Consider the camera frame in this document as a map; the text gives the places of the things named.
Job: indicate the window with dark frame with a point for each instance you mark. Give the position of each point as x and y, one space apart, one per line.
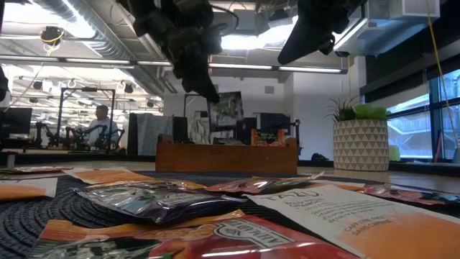
409 136

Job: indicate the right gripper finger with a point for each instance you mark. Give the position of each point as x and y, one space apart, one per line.
298 46

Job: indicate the black desk monitor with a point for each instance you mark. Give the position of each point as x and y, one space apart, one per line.
275 122

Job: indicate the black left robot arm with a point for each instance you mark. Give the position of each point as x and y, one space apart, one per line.
3 84

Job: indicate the succulent in white patterned pot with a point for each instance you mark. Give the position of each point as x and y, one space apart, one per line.
359 147

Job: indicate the white ceiling air duct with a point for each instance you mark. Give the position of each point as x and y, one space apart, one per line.
395 21

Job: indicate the wooden three-compartment tray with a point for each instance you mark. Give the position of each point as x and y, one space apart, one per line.
223 160

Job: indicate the grey cloth partition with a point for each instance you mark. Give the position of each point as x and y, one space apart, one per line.
154 133

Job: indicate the round dark woven placemat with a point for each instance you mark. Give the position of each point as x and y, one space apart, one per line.
43 216

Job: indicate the person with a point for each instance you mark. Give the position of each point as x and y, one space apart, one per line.
102 129

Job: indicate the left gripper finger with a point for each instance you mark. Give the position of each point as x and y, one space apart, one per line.
194 82
211 88

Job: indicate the black robot arms far table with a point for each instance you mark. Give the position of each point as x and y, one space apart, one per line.
73 138

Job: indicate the long ceiling tube light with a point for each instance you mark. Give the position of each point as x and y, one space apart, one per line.
97 61

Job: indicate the black office monitor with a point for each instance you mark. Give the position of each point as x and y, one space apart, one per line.
16 120

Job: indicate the black metal rig frame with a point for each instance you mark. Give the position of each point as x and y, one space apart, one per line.
88 89

